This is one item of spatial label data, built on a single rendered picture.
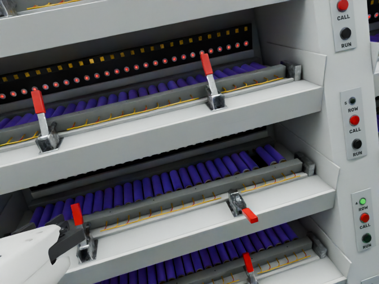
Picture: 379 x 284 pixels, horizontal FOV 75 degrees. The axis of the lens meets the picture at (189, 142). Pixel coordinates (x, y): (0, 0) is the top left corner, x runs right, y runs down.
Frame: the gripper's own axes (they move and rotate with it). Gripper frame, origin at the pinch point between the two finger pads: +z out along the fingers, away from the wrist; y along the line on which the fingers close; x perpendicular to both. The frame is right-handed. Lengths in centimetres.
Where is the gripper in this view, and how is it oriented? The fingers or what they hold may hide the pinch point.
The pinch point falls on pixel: (42, 235)
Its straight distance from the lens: 36.6
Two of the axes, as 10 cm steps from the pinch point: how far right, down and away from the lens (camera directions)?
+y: 9.6, -2.5, 1.3
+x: -2.5, -9.7, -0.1
